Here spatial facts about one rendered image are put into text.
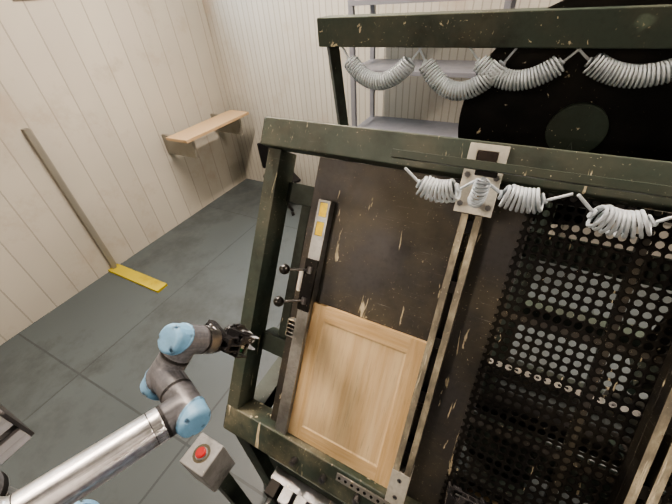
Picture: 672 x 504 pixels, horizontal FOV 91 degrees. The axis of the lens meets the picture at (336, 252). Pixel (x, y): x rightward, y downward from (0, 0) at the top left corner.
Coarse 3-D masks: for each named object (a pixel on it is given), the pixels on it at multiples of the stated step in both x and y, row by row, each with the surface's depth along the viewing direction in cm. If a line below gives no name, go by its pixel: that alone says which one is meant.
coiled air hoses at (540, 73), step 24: (360, 72) 139; (384, 72) 131; (408, 72) 126; (432, 72) 121; (480, 72) 115; (504, 72) 112; (528, 72) 109; (552, 72) 105; (600, 72) 100; (624, 72) 102; (648, 72) 96; (456, 96) 122
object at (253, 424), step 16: (256, 400) 150; (240, 416) 141; (256, 416) 140; (240, 432) 142; (256, 432) 138; (272, 432) 134; (272, 448) 135; (288, 448) 131; (304, 448) 128; (288, 464) 132; (304, 464) 129; (320, 464) 125; (336, 464) 124; (352, 480) 120; (368, 480) 120; (336, 496) 123; (352, 496) 120; (384, 496) 115
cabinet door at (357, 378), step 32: (320, 320) 125; (352, 320) 119; (320, 352) 126; (352, 352) 120; (384, 352) 115; (416, 352) 110; (320, 384) 127; (352, 384) 121; (384, 384) 116; (320, 416) 128; (352, 416) 122; (384, 416) 117; (320, 448) 129; (352, 448) 123; (384, 448) 117; (384, 480) 118
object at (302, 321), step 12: (324, 228) 119; (312, 240) 121; (324, 240) 120; (312, 252) 122; (324, 252) 123; (312, 300) 124; (300, 312) 126; (300, 324) 126; (300, 336) 126; (300, 348) 127; (288, 360) 130; (300, 360) 128; (288, 372) 130; (288, 384) 130; (288, 396) 131; (288, 408) 131; (276, 420) 134; (288, 420) 133
